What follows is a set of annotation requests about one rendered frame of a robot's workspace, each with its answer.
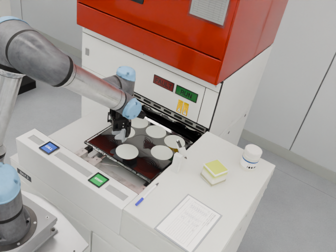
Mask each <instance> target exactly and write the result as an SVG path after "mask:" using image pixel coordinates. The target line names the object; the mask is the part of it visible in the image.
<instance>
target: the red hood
mask: <svg viewBox="0 0 336 252"><path fill-rule="evenodd" d="M288 1H289V0H77V3H76V23H77V25H80V26H82V27H84V28H86V29H89V30H91V31H93V32H95V33H98V34H100V35H102V36H104V37H107V38H109V39H111V40H113V41H116V42H118V43H120V44H122V45H125V46H127V47H129V48H131V49H134V50H136V51H138V52H140V53H143V54H145V55H147V56H150V57H152V58H154V59H156V60H159V61H161V62H163V63H165V64H168V65H170V66H172V67H174V68H177V69H179V70H181V71H183V72H186V73H188V74H190V75H192V76H195V77H197V78H199V79H201V80H204V81H206V82H208V83H210V84H213V85H215V86H217V85H218V84H219V83H221V82H222V81H223V80H225V79H226V78H227V77H229V76H230V75H231V74H233V73H234V72H235V71H237V70H238V69H239V68H241V67H242V66H243V65H245V64H246V63H247V62H249V61H250V60H251V59H253V58H254V57H255V56H257V55H258V54H259V53H261V52H262V51H263V50H265V49H266V48H267V47H269V46H270V45H271V44H273V43H274V40H275V37H276V34H277V32H278V29H279V26H280V23H281V20H282V18H283V15H284V12H285V9H286V6H287V4H288Z"/></svg>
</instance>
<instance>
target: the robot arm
mask: <svg viewBox="0 0 336 252"><path fill-rule="evenodd" d="M26 75H27V76H29V77H31V78H34V79H36V80H39V81H41V82H44V83H46V84H48V85H51V86H53V87H56V88H59V87H64V88H66V89H68V90H70V91H73V92H75V93H77V94H79V95H81V96H84V97H86V98H88V99H90V100H92V101H94V102H97V103H99V104H101V105H103V106H105V107H107V108H109V112H108V115H107V122H110V123H111V128H112V130H113V131H112V135H116V136H115V137H114V138H115V139H116V140H121V142H122V143H123V142H125V141H126V139H127V138H128V137H129V135H130V133H131V125H132V119H134V118H136V117H137V118H140V119H144V118H145V116H146V114H145V112H144V111H143V110H142V105H141V103H140V102H139V101H138V100H137V99H136V98H134V88H135V81H136V71H135V70H134V69H133V68H132V67H129V66H120V67H119V68H118V69H117V71H116V74H115V75H112V76H109V77H105V78H99V77H98V76H96V75H94V74H92V73H91V72H89V71H87V70H85V69H84V68H82V67H80V66H78V65H76V64H75V63H74V61H73V59H72V58H71V57H70V56H68V55H66V54H65V53H63V52H62V51H61V50H59V49H58V48H57V47H56V46H55V45H53V44H52V43H51V42H50V41H49V40H48V39H47V38H46V37H44V36H43V35H42V34H40V33H39V32H38V31H36V30H35V29H34V28H32V27H31V26H30V25H29V24H28V23H27V22H25V21H24V20H21V19H19V18H17V17H14V16H3V17H0V246H6V245H10V244H13V243H15V242H17V241H19V240H20V239H21V238H23V237H24V236H25V235H26V234H27V232H28V231H29V229H30V227H31V216H30V214H29V212H28V210H27V209H26V208H25V206H24V205H23V200H22V192H21V180H20V177H19V174H18V172H17V170H16V169H15V168H14V167H13V166H11V165H10V164H7V163H6V164H5V163H4V158H5V154H6V151H7V147H6V145H5V144H4V140H5V136H6V133H7V129H8V126H9V123H10V119H11V116H12V113H13V109H14V106H15V102H16V99H17V96H18V92H19V89H20V86H21V82H22V79H23V76H26ZM109 116H110V119H109Z"/></svg>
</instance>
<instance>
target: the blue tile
mask: <svg viewBox="0 0 336 252"><path fill-rule="evenodd" d="M41 148H42V149H43V150H45V151H46V152H48V153H50V152H51V151H53V150H55V149H56V148H57V147H56V146H54V145H53V144H51V143H48V144H46V145H44V146H43V147H41Z"/></svg>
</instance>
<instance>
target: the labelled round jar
mask: <svg viewBox="0 0 336 252"><path fill-rule="evenodd" d="M261 155H262V150H261V148H260V147H258V146H257V145H254V144H248V145H246V147H245V149H244V152H243V154H242V157H241V160H240V162H239V166H240V167H241V168H242V169H243V170H244V171H246V172H253V171H254V170H255V169H256V167H257V165H258V162H259V160H260V157H261Z"/></svg>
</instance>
